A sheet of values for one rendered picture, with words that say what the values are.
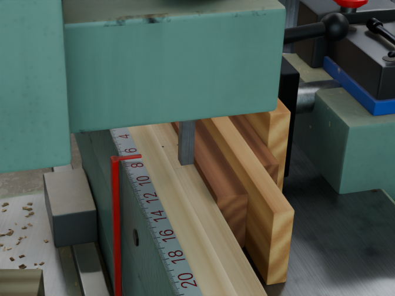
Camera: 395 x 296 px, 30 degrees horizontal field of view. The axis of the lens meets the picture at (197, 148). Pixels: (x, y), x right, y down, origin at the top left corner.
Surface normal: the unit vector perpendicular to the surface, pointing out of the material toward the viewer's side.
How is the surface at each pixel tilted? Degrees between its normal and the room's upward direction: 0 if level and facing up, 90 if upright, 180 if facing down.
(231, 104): 90
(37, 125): 90
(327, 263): 0
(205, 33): 90
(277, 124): 90
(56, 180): 0
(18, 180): 0
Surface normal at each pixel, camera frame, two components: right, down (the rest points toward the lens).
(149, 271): -0.96, 0.11
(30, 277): 0.04, -0.86
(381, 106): 0.29, 0.49
